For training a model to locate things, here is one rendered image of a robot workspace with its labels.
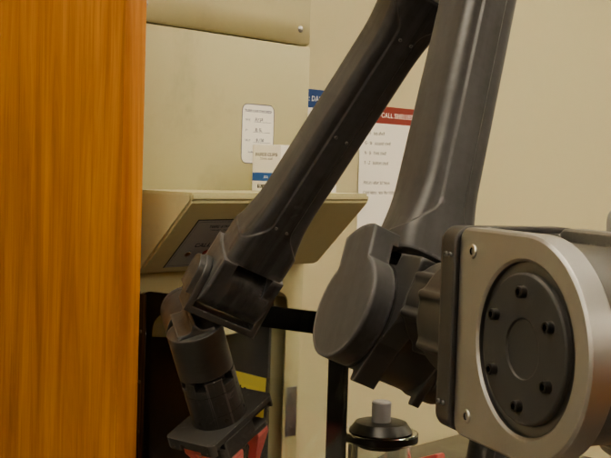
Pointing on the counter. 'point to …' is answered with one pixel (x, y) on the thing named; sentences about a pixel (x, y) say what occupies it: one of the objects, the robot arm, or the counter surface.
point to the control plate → (198, 241)
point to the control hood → (157, 226)
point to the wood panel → (70, 225)
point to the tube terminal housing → (215, 117)
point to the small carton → (265, 163)
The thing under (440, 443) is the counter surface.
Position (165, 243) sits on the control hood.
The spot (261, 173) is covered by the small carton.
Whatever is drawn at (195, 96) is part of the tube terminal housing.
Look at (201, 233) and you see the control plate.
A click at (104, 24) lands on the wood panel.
